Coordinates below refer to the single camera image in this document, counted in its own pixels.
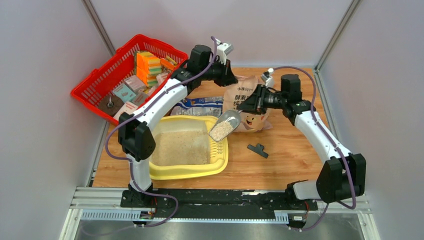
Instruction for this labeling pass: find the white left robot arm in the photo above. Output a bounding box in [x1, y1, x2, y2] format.
[117, 42, 238, 208]

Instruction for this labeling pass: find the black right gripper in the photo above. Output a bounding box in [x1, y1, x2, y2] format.
[237, 84, 287, 115]

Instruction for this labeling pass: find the pink cat litter bag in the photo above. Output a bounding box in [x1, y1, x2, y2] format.
[222, 75, 274, 133]

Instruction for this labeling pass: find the metal litter scoop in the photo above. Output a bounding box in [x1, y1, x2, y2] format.
[209, 110, 242, 142]

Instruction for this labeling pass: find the grey pink small box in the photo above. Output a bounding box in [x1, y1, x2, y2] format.
[124, 75, 147, 93]

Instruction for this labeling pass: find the orange yellow sponge pack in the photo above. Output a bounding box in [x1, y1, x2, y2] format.
[135, 51, 162, 87]

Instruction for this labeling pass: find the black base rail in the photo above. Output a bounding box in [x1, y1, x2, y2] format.
[120, 187, 318, 220]

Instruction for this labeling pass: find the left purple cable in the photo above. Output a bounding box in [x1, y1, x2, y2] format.
[104, 35, 220, 229]

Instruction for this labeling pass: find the blue chips bag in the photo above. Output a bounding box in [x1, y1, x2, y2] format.
[169, 96, 224, 118]

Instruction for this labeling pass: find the teal small box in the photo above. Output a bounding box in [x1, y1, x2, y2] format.
[112, 83, 136, 103]

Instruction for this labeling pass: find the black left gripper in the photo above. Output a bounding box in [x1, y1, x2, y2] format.
[198, 57, 238, 87]

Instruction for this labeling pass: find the red plastic basket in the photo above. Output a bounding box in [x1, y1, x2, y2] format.
[70, 34, 189, 126]

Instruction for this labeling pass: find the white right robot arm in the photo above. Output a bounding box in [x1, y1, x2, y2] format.
[236, 74, 366, 210]

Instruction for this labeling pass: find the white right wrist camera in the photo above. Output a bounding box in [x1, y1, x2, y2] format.
[260, 68, 275, 88]

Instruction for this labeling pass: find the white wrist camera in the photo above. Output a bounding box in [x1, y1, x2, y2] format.
[260, 68, 275, 88]
[215, 39, 234, 65]

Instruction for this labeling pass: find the black bag clip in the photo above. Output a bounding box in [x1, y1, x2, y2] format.
[247, 143, 269, 159]

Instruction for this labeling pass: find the brown round disc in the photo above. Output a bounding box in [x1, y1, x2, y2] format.
[98, 95, 124, 117]

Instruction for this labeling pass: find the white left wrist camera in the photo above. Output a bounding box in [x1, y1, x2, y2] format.
[215, 39, 234, 65]

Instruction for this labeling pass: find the yellow plastic litter box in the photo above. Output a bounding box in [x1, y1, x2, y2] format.
[149, 115, 229, 181]

